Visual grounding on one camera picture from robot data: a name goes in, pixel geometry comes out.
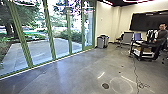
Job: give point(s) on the grey trash bin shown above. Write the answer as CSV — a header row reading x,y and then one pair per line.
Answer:
x,y
100,42

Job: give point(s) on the dark trash bin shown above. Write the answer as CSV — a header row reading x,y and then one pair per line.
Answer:
x,y
106,40

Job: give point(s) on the black stool chair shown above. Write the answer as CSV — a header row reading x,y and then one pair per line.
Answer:
x,y
120,39

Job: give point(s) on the round dark floor cover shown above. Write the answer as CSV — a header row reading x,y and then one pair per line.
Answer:
x,y
105,85

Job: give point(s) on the grey board on stand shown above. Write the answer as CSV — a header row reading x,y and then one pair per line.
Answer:
x,y
128,37

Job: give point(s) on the black wheeled cart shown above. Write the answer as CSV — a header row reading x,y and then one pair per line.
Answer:
x,y
145,50

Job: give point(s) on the person in dark top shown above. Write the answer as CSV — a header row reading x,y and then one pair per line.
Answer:
x,y
162,33

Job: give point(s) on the green framed glass wall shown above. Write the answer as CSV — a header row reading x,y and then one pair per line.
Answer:
x,y
49,30

